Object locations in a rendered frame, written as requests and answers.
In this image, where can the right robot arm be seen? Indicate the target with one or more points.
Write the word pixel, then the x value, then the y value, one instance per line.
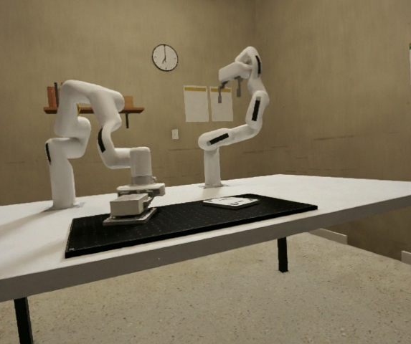
pixel 105 104

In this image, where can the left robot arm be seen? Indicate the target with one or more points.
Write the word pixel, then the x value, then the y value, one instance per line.
pixel 211 141

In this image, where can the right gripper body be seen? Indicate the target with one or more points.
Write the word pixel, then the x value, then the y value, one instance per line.
pixel 158 189

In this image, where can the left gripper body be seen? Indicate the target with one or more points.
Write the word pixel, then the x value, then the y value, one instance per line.
pixel 230 71

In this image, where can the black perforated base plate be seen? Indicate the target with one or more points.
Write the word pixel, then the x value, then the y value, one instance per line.
pixel 88 235

